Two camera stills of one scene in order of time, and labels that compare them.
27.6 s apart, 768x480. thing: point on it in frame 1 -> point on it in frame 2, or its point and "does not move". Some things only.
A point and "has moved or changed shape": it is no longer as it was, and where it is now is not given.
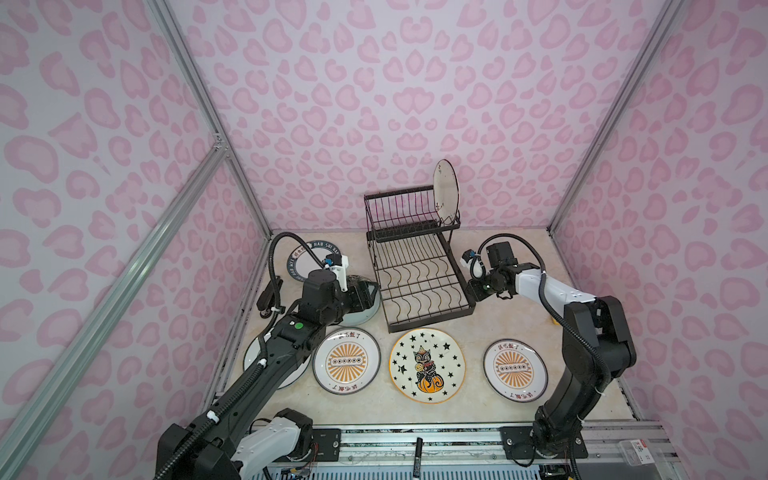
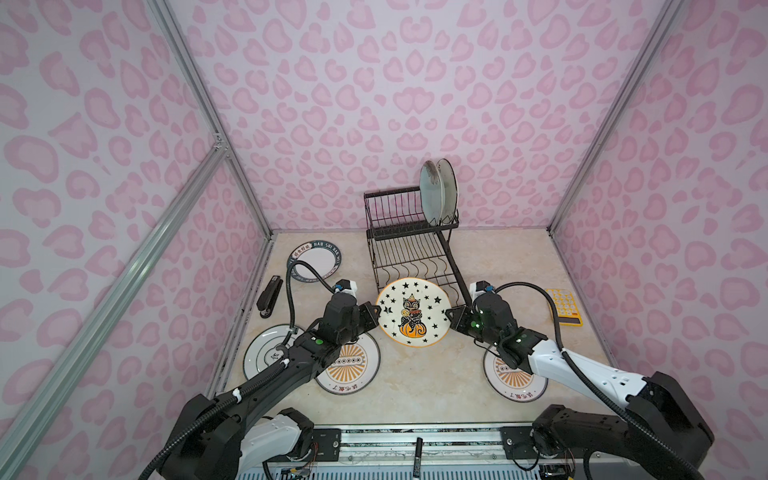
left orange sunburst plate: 346,360 does not move
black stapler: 266,300 does not move
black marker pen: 418,458 does not move
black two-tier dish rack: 416,273 does not move
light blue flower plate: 365,315 has moved or changed shape
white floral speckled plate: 446,192 does not move
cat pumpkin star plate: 427,366 -> 413,312
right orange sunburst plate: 515,370 does not move
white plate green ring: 252,353 does not move
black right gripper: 477,294 -> 461,313
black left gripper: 361,287 -> 367,311
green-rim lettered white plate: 302,260 does not move
